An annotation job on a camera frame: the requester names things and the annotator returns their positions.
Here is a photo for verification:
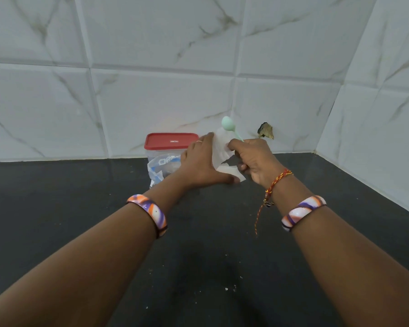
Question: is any person's right hand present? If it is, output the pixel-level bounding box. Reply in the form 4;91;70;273
227;138;285;189

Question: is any person's left hand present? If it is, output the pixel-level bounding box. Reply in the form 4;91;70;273
177;132;241;189

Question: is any person's left forearm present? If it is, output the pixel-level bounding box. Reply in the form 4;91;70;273
0;170;191;327

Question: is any red yellow thread bracelet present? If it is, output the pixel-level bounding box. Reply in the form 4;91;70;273
254;168;294;236

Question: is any large clear blue-zip bag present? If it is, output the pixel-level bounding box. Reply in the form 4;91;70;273
147;153;182;188

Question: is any mint green measuring spoon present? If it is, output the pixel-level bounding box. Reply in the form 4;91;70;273
221;116;245;143

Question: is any orange purple white bangle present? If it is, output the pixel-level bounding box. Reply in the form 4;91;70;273
281;195;327;233
126;194;168;239

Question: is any person's right forearm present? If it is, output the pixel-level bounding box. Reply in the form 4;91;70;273
269;173;409;327

